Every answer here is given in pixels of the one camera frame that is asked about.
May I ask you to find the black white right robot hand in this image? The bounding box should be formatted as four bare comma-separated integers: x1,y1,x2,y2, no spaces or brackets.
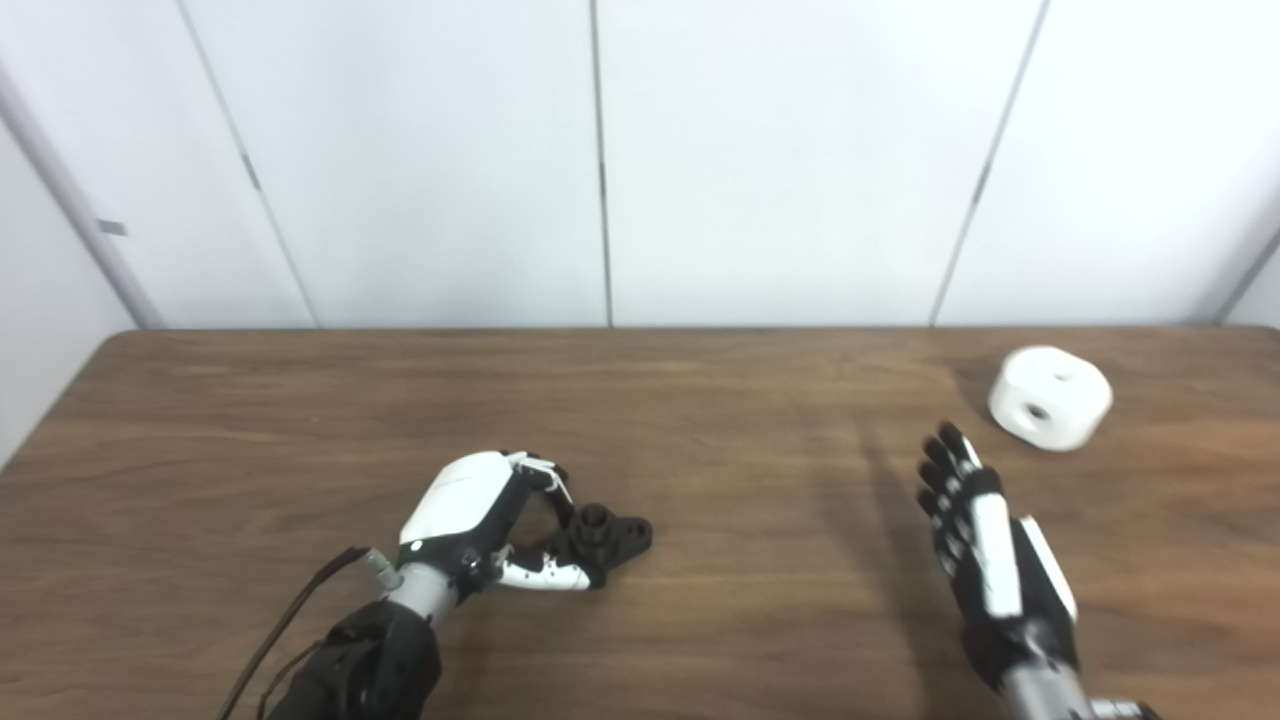
917,421,1081,691

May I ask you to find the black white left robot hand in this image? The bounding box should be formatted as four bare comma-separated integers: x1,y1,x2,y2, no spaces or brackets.
398,450,593,601

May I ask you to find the black flanged holder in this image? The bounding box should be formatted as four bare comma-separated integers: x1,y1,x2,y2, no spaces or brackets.
520,505,654,589

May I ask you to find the round white plastic piece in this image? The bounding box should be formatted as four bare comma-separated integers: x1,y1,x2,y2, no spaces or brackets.
988,346,1114,453

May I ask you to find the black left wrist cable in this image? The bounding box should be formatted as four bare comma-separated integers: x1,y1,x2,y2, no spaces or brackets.
215,546,401,720

